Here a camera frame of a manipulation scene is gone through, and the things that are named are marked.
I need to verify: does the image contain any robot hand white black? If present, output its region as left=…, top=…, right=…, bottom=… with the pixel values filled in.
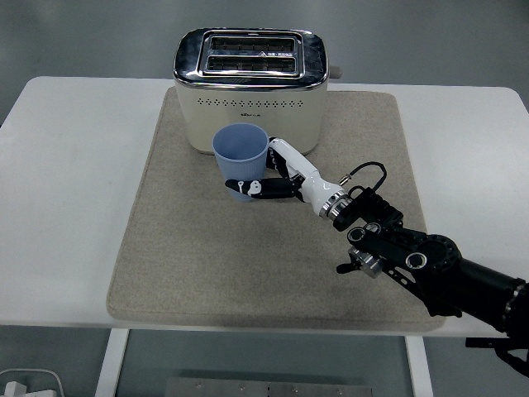
left=225, top=136, right=346, bottom=217

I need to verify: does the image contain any white table leg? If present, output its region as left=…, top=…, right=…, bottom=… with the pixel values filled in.
left=404, top=335, right=434, bottom=397
left=95, top=329, right=130, bottom=397

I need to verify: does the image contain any blue ribbed cup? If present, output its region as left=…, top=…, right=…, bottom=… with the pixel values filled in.
left=212, top=122, right=270, bottom=203

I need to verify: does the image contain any white plastic tray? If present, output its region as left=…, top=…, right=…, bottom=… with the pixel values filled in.
left=0, top=367, right=64, bottom=397

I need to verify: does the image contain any cream toaster chrome top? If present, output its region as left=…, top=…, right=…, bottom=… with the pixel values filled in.
left=172, top=27, right=344, bottom=157

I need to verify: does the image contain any small white block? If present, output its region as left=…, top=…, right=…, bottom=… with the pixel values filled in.
left=2, top=380, right=28, bottom=397

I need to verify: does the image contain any black table control panel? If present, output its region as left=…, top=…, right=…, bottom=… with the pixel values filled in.
left=465, top=337, right=510, bottom=349

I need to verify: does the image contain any beige fabric mat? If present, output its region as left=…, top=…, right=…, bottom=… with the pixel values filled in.
left=106, top=88, right=448, bottom=332

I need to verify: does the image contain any grey metal plate with screws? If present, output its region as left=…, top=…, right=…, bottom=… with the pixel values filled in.
left=164, top=376, right=375, bottom=397

